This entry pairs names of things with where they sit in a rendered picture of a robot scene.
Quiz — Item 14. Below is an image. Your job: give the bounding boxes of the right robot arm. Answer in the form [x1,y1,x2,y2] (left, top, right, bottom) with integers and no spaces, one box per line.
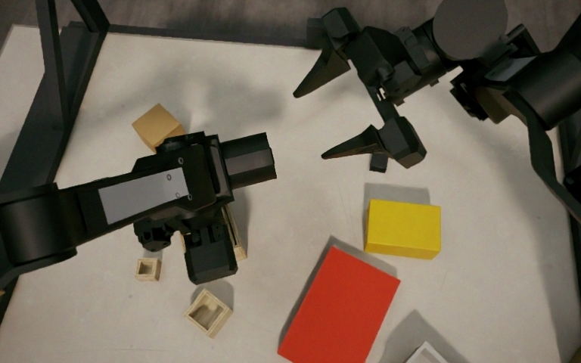
[0,131,277,291]

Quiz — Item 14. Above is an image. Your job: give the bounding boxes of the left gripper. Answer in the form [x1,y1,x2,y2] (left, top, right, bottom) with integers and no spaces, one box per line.
[293,8,447,169]

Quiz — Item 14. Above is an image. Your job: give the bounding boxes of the brown cardboard cube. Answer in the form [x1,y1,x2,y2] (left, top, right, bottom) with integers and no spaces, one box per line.
[131,103,186,154]

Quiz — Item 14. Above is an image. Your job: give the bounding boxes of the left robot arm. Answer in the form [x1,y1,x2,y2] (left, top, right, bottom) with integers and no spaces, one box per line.
[344,0,581,224]

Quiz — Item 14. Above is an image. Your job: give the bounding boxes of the black metal support frame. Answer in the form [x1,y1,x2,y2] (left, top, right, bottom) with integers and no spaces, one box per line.
[35,0,581,171]

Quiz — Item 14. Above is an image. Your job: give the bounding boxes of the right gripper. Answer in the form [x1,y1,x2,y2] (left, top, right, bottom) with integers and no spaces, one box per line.
[183,207,238,285]

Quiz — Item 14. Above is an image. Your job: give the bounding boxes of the red flat rectangular block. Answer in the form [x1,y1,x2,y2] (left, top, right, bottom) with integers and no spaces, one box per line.
[277,246,401,363]

